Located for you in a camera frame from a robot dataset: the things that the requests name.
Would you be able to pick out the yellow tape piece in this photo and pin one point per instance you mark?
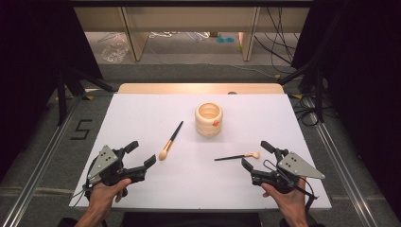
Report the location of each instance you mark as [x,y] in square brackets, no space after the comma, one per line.
[296,96]
[89,98]

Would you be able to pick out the large gold-ferrule makeup brush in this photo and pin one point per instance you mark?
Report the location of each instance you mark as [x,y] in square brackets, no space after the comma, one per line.
[168,145]

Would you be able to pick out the blue plastic object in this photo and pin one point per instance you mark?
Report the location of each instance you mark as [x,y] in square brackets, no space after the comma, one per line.
[225,40]

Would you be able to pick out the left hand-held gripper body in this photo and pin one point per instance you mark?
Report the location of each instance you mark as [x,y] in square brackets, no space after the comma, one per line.
[104,159]

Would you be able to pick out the wooden table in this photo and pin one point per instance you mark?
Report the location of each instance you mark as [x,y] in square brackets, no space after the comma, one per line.
[189,88]

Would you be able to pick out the person's left hand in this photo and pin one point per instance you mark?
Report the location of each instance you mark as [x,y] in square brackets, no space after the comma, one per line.
[104,195]

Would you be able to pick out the clear plastic bag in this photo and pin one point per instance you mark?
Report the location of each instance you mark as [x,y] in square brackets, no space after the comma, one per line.
[115,50]

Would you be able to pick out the black curtain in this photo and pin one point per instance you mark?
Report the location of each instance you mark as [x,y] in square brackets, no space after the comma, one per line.
[31,63]
[362,63]

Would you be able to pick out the small thin makeup brush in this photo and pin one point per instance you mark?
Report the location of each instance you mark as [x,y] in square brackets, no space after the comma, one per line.
[255,154]

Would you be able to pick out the black metal stand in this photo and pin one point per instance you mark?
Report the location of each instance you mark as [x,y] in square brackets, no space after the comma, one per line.
[318,94]
[61,94]

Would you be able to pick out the person's right hand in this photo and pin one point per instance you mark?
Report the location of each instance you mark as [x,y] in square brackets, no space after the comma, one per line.
[288,203]

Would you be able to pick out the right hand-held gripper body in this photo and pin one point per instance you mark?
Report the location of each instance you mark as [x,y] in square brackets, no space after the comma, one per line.
[298,167]

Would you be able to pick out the cream ribbed wooden brush holder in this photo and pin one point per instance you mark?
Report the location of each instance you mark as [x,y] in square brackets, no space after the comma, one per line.
[208,127]

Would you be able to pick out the aluminium floor rail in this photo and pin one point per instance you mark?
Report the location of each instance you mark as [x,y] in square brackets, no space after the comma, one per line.
[343,176]
[38,176]

